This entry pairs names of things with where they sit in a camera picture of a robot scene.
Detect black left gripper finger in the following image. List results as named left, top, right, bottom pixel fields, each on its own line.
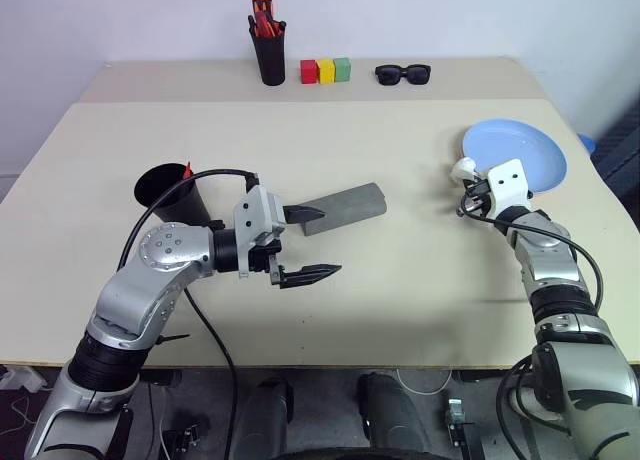
left=283, top=203, right=327, bottom=227
left=269, top=252, right=344, bottom=291

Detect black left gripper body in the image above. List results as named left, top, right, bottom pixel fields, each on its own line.
left=247, top=238, right=285, bottom=286

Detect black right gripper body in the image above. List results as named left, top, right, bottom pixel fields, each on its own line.
left=463, top=187, right=497, bottom=218

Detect grey glasses case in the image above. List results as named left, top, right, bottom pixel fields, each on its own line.
left=297, top=181, right=389, bottom=238

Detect blue plastic plate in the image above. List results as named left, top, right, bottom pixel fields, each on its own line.
left=460, top=118, right=570, bottom=197

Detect black cylindrical cup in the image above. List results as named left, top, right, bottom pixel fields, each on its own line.
left=133, top=162, right=209, bottom=228

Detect crumpled white tissue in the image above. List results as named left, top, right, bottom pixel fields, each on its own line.
left=450, top=155, right=479, bottom=183

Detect black zip tie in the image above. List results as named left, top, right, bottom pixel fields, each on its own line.
left=154, top=331, right=192, bottom=347

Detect black sunglasses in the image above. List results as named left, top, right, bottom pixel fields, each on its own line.
left=374, top=63, right=433, bottom=88

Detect dark grey rounded shape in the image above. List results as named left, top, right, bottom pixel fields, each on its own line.
left=233, top=376, right=297, bottom=452
left=356, top=371, right=427, bottom=454

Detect dark slatted panel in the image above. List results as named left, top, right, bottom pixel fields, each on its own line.
left=597, top=104, right=640, bottom=192

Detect black pen holder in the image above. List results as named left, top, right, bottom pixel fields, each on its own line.
left=252, top=29, right=288, bottom=88

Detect small metal clamp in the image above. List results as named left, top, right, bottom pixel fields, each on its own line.
left=445, top=398, right=467, bottom=434
left=163, top=418, right=212, bottom=452

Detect white power strip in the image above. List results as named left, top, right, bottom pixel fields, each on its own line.
left=0, top=366, right=49, bottom=394

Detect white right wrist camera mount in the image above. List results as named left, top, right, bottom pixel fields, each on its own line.
left=485, top=158, right=534, bottom=219

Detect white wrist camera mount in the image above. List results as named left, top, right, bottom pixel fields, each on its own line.
left=485, top=158, right=534, bottom=219
left=232, top=184, right=289, bottom=281

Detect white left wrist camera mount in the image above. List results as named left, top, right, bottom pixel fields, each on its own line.
left=232, top=184, right=289, bottom=281

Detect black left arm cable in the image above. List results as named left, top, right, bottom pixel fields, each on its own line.
left=117, top=168, right=261, bottom=460

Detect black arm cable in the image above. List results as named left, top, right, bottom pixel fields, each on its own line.
left=460, top=194, right=604, bottom=317
left=117, top=168, right=261, bottom=460

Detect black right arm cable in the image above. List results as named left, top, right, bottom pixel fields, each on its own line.
left=460, top=194, right=604, bottom=317

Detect thin white floor cable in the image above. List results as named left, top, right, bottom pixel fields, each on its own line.
left=396, top=368, right=454, bottom=397

